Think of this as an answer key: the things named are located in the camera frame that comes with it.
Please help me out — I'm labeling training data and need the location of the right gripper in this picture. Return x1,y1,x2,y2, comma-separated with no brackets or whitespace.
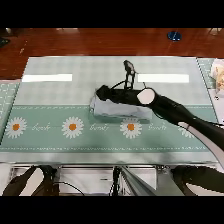
95,84,114,102

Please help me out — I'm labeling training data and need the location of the pale blue garment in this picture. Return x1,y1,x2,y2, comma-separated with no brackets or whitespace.
89,94,154,122

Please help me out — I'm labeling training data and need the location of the blue round object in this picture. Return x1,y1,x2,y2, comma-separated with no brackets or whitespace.
166,30,183,42

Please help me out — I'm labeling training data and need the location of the heap of clothes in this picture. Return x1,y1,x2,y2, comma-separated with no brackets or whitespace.
210,58,224,101

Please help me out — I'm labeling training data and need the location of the silver frame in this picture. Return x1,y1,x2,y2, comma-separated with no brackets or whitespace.
0,161,224,197

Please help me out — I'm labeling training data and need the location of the black cable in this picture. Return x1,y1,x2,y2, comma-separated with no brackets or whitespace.
53,180,86,197

